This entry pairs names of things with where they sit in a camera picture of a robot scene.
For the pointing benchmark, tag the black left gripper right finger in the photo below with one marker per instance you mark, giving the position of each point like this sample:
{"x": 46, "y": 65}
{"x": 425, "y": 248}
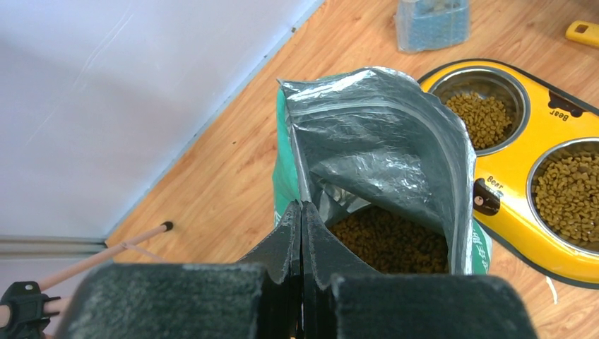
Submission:
{"x": 346, "y": 298}

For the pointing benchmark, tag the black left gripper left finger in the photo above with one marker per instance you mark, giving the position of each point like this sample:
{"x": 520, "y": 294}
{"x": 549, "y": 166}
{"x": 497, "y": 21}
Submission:
{"x": 257, "y": 296}

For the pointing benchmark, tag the green pet food bag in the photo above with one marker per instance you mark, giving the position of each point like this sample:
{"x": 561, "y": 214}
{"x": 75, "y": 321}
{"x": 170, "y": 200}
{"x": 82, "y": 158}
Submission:
{"x": 373, "y": 136}

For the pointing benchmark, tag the yellow plastic scoop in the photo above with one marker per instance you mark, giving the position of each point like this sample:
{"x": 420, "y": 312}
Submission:
{"x": 583, "y": 32}

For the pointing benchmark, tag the brown pet food kibble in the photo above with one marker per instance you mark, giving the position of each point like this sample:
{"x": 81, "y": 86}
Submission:
{"x": 388, "y": 241}

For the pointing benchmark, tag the pink music stand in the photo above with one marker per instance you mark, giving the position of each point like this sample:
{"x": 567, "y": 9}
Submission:
{"x": 25, "y": 308}

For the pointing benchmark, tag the yellow double bowl feeder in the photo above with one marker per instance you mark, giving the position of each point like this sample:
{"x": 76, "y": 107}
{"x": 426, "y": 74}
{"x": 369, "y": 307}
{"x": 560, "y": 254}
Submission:
{"x": 547, "y": 124}

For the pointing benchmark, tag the clear plastic container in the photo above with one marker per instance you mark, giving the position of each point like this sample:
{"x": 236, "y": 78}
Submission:
{"x": 431, "y": 25}

